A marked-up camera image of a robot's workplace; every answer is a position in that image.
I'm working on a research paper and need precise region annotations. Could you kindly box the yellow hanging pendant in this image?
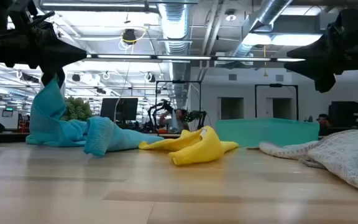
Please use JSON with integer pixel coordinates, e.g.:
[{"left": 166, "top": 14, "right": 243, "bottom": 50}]
[{"left": 262, "top": 45, "right": 269, "bottom": 78}]

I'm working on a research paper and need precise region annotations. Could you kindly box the black aluminium table frame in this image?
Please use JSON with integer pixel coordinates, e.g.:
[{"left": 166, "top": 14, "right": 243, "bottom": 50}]
[{"left": 0, "top": 130, "right": 30, "bottom": 146}]

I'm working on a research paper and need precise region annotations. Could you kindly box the overhead light bar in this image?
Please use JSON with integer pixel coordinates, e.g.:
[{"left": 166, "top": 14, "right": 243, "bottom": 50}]
[{"left": 85, "top": 54, "right": 306, "bottom": 63}]

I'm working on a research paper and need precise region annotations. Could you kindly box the black ceiling camera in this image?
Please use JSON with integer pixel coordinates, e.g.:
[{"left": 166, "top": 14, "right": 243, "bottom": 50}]
[{"left": 122, "top": 28, "right": 137, "bottom": 45}]

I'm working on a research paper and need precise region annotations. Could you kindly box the green translucent plastic bin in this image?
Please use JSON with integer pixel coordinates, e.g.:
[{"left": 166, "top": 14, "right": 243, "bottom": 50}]
[{"left": 215, "top": 117, "right": 320, "bottom": 148}]

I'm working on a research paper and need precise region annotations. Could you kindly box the green artificial plant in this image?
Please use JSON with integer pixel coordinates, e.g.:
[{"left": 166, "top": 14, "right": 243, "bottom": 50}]
[{"left": 60, "top": 96, "right": 94, "bottom": 122}]

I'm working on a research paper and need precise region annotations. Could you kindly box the blue microfiber towel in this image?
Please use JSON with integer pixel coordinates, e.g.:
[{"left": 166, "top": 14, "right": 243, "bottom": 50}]
[
  {"left": 84, "top": 116, "right": 165, "bottom": 157},
  {"left": 25, "top": 76, "right": 89, "bottom": 147}
]

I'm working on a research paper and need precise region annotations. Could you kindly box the black storage shelf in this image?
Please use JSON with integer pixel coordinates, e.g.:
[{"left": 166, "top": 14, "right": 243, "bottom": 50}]
[{"left": 328, "top": 100, "right": 358, "bottom": 138}]

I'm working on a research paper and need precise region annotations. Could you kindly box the person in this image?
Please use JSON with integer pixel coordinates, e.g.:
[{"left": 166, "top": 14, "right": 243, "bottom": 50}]
[
  {"left": 158, "top": 108, "right": 190, "bottom": 133},
  {"left": 317, "top": 113, "right": 331, "bottom": 136}
]

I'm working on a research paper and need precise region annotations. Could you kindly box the yellow microfiber towel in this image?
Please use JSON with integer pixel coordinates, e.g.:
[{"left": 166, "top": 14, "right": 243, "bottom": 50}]
[{"left": 138, "top": 125, "right": 239, "bottom": 166}]

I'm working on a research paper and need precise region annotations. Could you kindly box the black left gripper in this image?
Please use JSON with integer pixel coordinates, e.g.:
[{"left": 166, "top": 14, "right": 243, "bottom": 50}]
[{"left": 7, "top": 0, "right": 88, "bottom": 90}]

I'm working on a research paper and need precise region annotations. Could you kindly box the silver ventilation duct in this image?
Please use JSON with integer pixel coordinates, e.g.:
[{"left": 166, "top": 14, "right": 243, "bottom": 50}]
[
  {"left": 157, "top": 2, "right": 193, "bottom": 110},
  {"left": 228, "top": 0, "right": 293, "bottom": 60}
]

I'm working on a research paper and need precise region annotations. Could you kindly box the grey microfiber towel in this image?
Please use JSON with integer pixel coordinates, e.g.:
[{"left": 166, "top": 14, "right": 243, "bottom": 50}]
[{"left": 259, "top": 129, "right": 358, "bottom": 194}]

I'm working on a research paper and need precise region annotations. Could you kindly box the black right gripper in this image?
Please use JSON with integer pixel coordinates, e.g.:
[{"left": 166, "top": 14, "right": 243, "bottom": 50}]
[{"left": 283, "top": 7, "right": 358, "bottom": 93}]

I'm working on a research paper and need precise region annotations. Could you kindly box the black background monitor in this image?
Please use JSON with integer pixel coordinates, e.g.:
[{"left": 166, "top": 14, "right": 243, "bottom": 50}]
[{"left": 99, "top": 97, "right": 139, "bottom": 122}]

